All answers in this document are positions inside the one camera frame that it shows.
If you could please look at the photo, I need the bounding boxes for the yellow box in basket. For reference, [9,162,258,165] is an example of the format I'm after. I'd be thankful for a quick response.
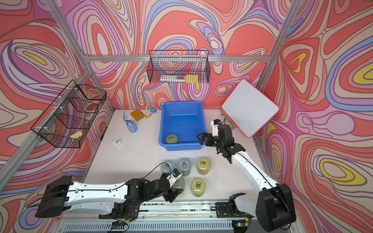
[185,74,199,83]

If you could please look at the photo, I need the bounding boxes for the olive green tea canister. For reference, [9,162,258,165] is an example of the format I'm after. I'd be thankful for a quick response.
[190,178,206,198]

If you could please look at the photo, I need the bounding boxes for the wooden board easel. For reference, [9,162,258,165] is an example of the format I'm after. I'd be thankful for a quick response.
[220,109,237,130]

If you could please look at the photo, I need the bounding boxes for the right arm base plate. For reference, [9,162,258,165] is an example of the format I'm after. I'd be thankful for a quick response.
[215,202,236,218]

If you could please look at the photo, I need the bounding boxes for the green tea canister front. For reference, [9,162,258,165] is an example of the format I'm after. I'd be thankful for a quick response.
[166,134,178,144]

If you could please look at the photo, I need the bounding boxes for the black wire basket back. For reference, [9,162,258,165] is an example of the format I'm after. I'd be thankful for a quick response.
[147,49,210,83]

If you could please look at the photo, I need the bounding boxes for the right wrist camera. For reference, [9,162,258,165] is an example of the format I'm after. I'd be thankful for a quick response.
[211,119,222,137]

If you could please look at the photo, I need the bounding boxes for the small white tag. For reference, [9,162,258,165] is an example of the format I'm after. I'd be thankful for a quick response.
[112,138,122,148]

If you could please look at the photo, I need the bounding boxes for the amber square block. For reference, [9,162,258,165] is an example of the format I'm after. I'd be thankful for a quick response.
[130,109,145,121]

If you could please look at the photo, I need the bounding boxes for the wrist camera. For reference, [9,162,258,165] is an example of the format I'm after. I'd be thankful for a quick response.
[211,119,222,137]
[168,169,182,186]

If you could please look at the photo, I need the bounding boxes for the black wire basket left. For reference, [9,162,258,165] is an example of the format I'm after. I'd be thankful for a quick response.
[31,81,107,149]

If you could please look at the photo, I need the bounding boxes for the yellow-green tea canister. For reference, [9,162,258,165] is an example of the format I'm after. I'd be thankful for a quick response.
[197,158,211,175]

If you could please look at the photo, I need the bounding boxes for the yellow sponge in basket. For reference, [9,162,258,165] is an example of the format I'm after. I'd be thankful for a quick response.
[70,131,83,140]

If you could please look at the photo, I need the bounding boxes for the black wire basket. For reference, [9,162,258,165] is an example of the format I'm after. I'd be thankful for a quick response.
[147,49,210,83]
[31,81,107,149]

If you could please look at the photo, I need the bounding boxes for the blue plastic basket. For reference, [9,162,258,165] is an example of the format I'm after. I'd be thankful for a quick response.
[159,102,207,151]

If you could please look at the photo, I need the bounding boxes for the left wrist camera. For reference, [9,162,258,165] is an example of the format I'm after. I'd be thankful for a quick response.
[168,169,182,186]

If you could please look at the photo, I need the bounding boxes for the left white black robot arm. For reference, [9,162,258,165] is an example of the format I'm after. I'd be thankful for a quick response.
[35,170,182,218]

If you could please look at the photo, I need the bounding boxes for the white board pink frame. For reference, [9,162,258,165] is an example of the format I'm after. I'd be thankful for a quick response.
[221,80,279,138]

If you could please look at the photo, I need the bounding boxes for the grey-blue tea canister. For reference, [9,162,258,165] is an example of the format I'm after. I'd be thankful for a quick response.
[160,160,175,177]
[177,158,192,176]

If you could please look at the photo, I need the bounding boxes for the blue small clip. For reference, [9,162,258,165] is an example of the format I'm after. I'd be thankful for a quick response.
[148,108,157,117]

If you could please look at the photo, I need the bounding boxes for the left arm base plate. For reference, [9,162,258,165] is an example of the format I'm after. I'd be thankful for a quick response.
[99,203,140,220]

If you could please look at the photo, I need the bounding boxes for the blue spray bottle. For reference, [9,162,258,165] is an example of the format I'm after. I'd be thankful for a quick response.
[123,112,138,133]

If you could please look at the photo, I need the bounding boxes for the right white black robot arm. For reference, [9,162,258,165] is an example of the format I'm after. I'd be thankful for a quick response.
[197,123,296,232]

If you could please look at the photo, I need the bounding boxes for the dark green tea canister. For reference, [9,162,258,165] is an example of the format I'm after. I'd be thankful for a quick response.
[172,176,185,190]

